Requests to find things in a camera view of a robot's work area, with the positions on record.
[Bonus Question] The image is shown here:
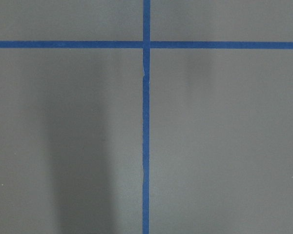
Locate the vertical blue tape line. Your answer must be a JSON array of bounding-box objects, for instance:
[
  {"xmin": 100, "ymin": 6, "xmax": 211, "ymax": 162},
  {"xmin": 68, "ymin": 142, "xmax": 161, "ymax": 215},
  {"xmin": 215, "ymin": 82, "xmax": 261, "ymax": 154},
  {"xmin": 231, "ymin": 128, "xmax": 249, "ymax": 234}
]
[{"xmin": 142, "ymin": 0, "xmax": 150, "ymax": 234}]

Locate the horizontal blue tape line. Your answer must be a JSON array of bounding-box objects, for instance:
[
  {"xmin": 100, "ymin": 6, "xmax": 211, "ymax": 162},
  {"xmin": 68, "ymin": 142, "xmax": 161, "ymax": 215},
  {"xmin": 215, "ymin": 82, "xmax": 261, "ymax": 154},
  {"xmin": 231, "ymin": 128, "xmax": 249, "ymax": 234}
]
[{"xmin": 0, "ymin": 40, "xmax": 293, "ymax": 49}]

